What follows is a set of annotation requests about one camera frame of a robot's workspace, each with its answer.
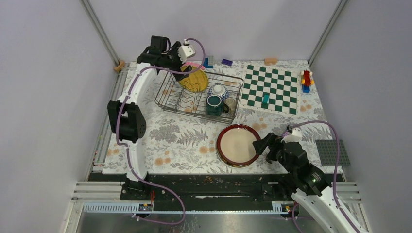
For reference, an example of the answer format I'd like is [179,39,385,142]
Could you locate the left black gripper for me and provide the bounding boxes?
[161,42,191,80]

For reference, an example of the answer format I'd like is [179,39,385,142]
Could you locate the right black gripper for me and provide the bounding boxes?
[252,132,296,175]

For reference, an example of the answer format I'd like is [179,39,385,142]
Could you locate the yellow woven bamboo tray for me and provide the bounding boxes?
[178,69,209,93]

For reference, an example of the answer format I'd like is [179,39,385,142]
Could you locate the beige plate dark red rim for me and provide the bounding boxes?
[216,124,261,165]

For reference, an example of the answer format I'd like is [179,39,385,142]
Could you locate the dark green mug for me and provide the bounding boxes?
[206,94,229,116]

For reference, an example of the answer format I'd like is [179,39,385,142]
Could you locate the mint green flower plate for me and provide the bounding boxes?
[216,151,254,169]

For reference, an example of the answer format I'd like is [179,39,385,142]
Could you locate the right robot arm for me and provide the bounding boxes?
[253,133,368,233]

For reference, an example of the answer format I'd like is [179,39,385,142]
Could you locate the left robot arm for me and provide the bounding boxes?
[107,35,196,200]

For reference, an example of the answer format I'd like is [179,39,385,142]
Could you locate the pink toy bat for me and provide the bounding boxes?
[184,62,205,70]

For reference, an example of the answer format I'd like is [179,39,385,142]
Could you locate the blue grey lego bricks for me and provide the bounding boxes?
[203,56,214,68]

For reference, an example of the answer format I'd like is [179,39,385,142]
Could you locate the blue white patterned bowl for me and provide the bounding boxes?
[207,84,229,100]

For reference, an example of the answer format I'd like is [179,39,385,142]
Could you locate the teal block on chessboard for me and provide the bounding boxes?
[261,95,269,109]

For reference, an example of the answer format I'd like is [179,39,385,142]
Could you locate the purple lego brick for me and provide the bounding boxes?
[221,59,233,67]

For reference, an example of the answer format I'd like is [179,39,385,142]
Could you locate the green white chessboard mat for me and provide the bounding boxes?
[239,65,301,116]

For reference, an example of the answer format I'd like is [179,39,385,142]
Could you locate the corner wooden block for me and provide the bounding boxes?
[113,60,125,72]

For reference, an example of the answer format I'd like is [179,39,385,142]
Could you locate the grey lego baseplate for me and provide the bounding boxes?
[315,139,351,166]

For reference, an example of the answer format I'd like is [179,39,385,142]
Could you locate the floral tablecloth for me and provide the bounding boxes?
[141,77,335,174]

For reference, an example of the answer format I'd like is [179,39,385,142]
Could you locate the red yellow blue lego toy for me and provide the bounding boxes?
[301,70,314,93]

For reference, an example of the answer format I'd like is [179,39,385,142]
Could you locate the right wooden block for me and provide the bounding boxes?
[264,58,278,66]

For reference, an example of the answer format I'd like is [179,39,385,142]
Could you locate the black wire dish rack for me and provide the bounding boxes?
[154,69,243,124]

